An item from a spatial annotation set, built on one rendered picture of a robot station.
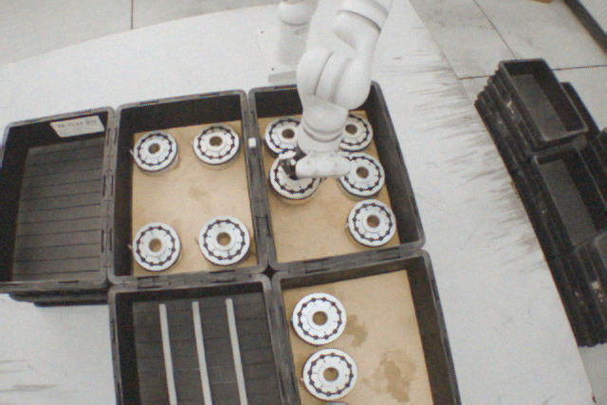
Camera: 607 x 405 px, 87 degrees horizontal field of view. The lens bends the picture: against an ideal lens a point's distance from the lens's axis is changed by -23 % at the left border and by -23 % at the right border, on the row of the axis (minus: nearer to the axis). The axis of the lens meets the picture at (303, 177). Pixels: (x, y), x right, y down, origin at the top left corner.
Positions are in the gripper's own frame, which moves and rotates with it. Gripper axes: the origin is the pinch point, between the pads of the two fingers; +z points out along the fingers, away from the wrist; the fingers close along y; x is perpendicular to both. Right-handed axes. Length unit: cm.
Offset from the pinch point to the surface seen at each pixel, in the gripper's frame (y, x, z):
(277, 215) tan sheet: 6.9, 6.6, 4.6
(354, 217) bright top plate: -8.3, 9.1, 1.6
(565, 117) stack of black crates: -122, -41, 35
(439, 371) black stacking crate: -20.5, 43.0, -1.7
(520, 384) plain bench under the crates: -51, 53, 17
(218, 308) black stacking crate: 19.9, 25.7, 4.7
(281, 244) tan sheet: 6.6, 12.8, 4.6
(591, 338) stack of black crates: -111, 51, 49
